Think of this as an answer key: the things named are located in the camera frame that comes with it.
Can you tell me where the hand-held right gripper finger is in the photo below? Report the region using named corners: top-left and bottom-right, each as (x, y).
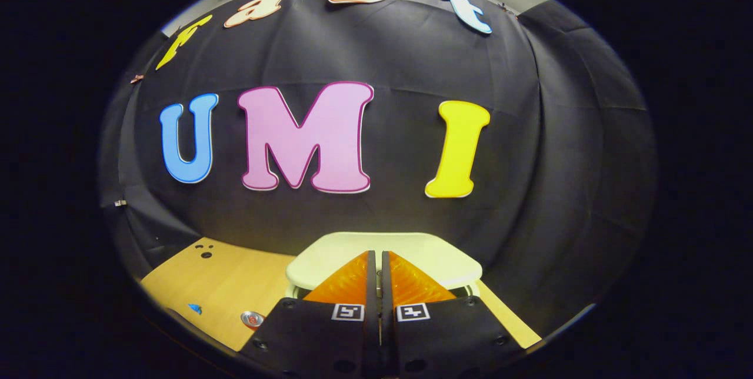
top-left (238, 250), bottom-right (380, 379)
top-left (381, 250), bottom-right (527, 379)

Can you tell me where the pale green desktop garbage bin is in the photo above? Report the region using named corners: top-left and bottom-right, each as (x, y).
top-left (285, 232), bottom-right (483, 303)

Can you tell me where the wooden desktop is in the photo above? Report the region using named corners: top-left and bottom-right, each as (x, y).
top-left (140, 237), bottom-right (542, 351)

